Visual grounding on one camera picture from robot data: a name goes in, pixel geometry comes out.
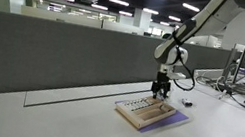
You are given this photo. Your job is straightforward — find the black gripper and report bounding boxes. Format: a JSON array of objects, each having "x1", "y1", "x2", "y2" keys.
[{"x1": 149, "y1": 71, "x2": 174, "y2": 102}]

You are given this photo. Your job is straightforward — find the purple mat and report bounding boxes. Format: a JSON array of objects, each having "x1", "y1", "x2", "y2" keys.
[{"x1": 110, "y1": 97, "x2": 191, "y2": 137}]

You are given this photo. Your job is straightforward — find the silver monitor stand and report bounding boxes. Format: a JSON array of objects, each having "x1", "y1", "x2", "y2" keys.
[{"x1": 221, "y1": 41, "x2": 245, "y2": 87}]

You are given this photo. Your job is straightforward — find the white office partition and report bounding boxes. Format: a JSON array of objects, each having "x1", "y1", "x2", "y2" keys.
[{"x1": 19, "y1": 4, "x2": 146, "y2": 38}]

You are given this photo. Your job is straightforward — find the light wooden tray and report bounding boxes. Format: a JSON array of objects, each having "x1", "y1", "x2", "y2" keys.
[{"x1": 112, "y1": 89, "x2": 179, "y2": 136}]

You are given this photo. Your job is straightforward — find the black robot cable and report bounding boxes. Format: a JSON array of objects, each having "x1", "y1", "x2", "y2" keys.
[{"x1": 165, "y1": 44, "x2": 203, "y2": 93}]

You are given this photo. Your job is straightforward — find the white box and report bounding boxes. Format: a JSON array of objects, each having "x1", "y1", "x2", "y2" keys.
[{"x1": 192, "y1": 64, "x2": 226, "y2": 85}]

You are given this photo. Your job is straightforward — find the blue labelled bottle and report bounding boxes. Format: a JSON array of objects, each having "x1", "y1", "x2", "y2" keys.
[{"x1": 180, "y1": 97, "x2": 190, "y2": 107}]

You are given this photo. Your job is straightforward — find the grey desk partition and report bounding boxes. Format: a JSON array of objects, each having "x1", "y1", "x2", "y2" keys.
[{"x1": 0, "y1": 9, "x2": 235, "y2": 137}]

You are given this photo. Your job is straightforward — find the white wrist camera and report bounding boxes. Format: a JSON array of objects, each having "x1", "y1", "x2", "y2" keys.
[{"x1": 167, "y1": 70, "x2": 188, "y2": 83}]

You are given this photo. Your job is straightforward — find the tangled desk cables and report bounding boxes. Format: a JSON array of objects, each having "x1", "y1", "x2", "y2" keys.
[{"x1": 192, "y1": 70, "x2": 245, "y2": 104}]

